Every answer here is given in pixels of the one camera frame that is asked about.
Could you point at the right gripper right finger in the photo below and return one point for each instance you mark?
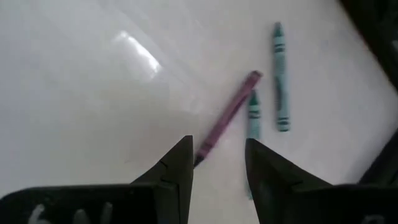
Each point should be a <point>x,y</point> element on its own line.
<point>270,180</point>

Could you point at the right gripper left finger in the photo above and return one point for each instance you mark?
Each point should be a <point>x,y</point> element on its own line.
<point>174,177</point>

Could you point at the teal crayon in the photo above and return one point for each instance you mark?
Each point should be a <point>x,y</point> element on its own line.
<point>253,115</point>
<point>281,77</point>

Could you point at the purple crayon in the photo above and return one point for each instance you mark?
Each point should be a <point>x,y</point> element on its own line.
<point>230,112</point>

